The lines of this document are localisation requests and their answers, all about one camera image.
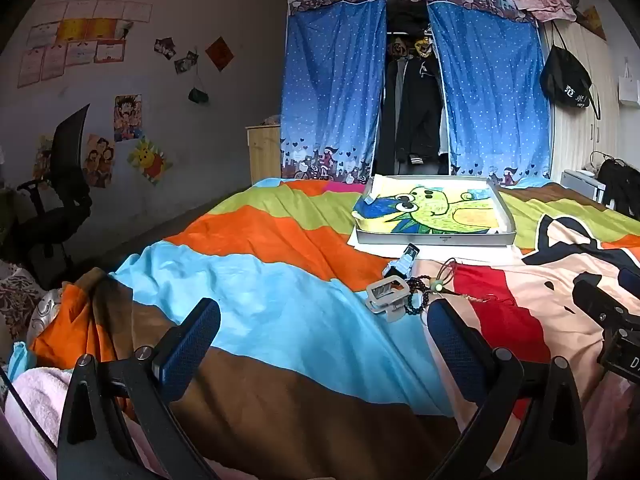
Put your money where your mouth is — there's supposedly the black clothes pile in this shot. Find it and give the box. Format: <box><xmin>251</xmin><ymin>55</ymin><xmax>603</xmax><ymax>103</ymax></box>
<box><xmin>596</xmin><ymin>157</ymin><xmax>640</xmax><ymax>220</ymax></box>

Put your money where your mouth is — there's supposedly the yellow bear wall poster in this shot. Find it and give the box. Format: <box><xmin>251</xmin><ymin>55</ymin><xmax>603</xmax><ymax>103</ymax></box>
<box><xmin>127</xmin><ymin>137</ymin><xmax>174</xmax><ymax>186</ymax></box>

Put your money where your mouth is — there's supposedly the red diamond paper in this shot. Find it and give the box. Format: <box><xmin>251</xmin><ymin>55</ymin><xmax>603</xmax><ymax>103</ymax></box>
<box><xmin>205</xmin><ymin>36</ymin><xmax>235</xmax><ymax>72</ymax></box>

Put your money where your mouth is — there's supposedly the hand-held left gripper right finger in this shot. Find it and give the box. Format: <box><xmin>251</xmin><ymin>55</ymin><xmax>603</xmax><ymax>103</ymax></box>
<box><xmin>426</xmin><ymin>297</ymin><xmax>588</xmax><ymax>480</ymax></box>

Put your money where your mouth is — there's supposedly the black hanging jacket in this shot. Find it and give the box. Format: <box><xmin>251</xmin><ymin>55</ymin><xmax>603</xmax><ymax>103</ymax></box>
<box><xmin>384</xmin><ymin>35</ymin><xmax>451</xmax><ymax>173</ymax></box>

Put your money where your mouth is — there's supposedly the white storage box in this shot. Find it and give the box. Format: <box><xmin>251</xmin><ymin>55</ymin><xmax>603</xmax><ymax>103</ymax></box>
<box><xmin>560</xmin><ymin>169</ymin><xmax>607</xmax><ymax>204</ymax></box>

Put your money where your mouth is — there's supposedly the black drawstring bag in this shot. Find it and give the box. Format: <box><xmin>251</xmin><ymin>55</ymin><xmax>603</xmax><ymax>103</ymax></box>
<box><xmin>540</xmin><ymin>22</ymin><xmax>603</xmax><ymax>121</ymax></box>

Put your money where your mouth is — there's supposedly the grey shallow tray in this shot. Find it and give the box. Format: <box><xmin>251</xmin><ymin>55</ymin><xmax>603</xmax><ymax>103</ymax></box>
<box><xmin>348</xmin><ymin>175</ymin><xmax>516</xmax><ymax>247</ymax></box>

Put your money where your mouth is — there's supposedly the thin gold chain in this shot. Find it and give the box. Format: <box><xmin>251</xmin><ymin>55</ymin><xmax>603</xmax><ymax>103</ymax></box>
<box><xmin>452</xmin><ymin>291</ymin><xmax>516</xmax><ymax>307</ymax></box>

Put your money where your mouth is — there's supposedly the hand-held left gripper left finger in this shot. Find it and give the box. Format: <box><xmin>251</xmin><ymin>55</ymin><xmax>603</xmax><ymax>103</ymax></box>
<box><xmin>57</xmin><ymin>297</ymin><xmax>222</xmax><ymax>480</ymax></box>

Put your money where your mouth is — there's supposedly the wooden cabinet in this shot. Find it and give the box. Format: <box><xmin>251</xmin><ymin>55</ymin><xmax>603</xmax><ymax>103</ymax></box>
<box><xmin>245</xmin><ymin>122</ymin><xmax>282</xmax><ymax>186</ymax></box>

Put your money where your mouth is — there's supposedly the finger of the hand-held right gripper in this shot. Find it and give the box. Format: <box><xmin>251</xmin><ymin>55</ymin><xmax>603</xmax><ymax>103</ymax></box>
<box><xmin>572</xmin><ymin>277</ymin><xmax>640</xmax><ymax>333</ymax></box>

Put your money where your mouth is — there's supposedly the half hidden wall poster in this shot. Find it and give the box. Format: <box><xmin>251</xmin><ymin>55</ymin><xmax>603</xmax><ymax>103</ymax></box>
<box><xmin>33</xmin><ymin>135</ymin><xmax>55</xmax><ymax>182</ymax></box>

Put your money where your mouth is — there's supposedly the pink towel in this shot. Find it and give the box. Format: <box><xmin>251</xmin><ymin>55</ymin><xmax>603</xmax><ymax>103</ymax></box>
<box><xmin>9</xmin><ymin>367</ymin><xmax>71</xmax><ymax>480</ymax></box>

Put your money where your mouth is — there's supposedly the silver wristwatch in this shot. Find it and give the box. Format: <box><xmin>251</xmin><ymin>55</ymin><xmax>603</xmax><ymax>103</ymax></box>
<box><xmin>366</xmin><ymin>243</ymin><xmax>420</xmax><ymax>322</ymax></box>

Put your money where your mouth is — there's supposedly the red wall decoration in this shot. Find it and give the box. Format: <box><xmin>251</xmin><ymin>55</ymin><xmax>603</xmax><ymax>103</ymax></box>
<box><xmin>560</xmin><ymin>0</ymin><xmax>608</xmax><ymax>42</ymax></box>

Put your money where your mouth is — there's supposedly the cartoon family wall poster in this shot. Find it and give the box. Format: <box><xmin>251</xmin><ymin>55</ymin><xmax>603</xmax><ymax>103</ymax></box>
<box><xmin>82</xmin><ymin>134</ymin><xmax>116</xmax><ymax>189</ymax></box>

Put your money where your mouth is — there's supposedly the green cartoon printed cloth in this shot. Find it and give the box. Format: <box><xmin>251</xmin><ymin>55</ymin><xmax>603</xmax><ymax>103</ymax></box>
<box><xmin>352</xmin><ymin>177</ymin><xmax>503</xmax><ymax>236</ymax></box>

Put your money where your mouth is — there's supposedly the white paper bag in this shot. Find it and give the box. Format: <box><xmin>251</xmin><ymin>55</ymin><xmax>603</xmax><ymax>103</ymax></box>
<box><xmin>617</xmin><ymin>57</ymin><xmax>640</xmax><ymax>106</ymax></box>

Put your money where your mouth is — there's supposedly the black office chair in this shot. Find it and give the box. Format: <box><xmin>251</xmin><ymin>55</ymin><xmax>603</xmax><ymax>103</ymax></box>
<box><xmin>16</xmin><ymin>104</ymin><xmax>94</xmax><ymax>288</ymax></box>

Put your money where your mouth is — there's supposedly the cartoon fighter wall poster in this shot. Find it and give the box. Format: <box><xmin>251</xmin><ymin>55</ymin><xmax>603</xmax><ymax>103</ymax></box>
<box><xmin>114</xmin><ymin>94</ymin><xmax>144</xmax><ymax>142</ymax></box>

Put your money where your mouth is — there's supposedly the green hanging pouch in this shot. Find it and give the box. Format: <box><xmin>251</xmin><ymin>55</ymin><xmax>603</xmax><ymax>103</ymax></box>
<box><xmin>188</xmin><ymin>74</ymin><xmax>209</xmax><ymax>105</ymax></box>

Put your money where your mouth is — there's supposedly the black bead bracelet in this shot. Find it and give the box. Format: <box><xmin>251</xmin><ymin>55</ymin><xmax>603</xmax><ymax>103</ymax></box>
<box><xmin>402</xmin><ymin>275</ymin><xmax>441</xmax><ymax>317</ymax></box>

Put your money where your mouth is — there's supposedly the floral patterned pillow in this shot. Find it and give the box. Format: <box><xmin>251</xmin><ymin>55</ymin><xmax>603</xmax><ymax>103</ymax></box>
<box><xmin>0</xmin><ymin>266</ymin><xmax>47</xmax><ymax>356</ymax></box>

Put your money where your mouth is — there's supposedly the colourful striped blanket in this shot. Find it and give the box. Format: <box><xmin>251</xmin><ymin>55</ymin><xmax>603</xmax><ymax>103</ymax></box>
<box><xmin>27</xmin><ymin>175</ymin><xmax>640</xmax><ymax>480</ymax></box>

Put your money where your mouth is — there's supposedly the black cable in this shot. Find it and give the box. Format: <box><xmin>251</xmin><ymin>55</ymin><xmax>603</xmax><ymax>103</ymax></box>
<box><xmin>0</xmin><ymin>366</ymin><xmax>57</xmax><ymax>452</ymax></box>

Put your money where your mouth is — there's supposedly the blue dotted curtain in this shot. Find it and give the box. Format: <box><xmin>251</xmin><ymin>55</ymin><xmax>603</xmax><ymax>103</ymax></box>
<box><xmin>280</xmin><ymin>0</ymin><xmax>387</xmax><ymax>181</ymax></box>
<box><xmin>427</xmin><ymin>1</ymin><xmax>552</xmax><ymax>183</ymax></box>

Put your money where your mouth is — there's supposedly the group of wall certificates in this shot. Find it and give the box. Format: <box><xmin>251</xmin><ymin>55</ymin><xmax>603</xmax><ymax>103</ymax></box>
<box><xmin>17</xmin><ymin>0</ymin><xmax>153</xmax><ymax>89</ymax></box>

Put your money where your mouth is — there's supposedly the cream wooden wardrobe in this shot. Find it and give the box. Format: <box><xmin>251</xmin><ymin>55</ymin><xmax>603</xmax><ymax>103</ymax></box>
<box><xmin>542</xmin><ymin>17</ymin><xmax>640</xmax><ymax>196</ymax></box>

